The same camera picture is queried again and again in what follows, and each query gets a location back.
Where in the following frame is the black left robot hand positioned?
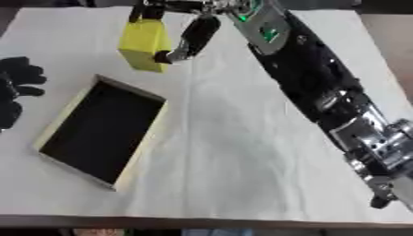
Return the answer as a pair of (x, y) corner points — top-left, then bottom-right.
(0, 56), (49, 133)

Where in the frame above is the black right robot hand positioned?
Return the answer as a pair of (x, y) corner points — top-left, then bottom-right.
(127, 0), (231, 65)

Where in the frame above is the yellow rectangular block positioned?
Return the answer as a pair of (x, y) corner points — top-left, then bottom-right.
(116, 18), (174, 74)

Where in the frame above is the tan cardboard box black inside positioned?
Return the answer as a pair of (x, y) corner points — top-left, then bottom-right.
(30, 73), (170, 193)

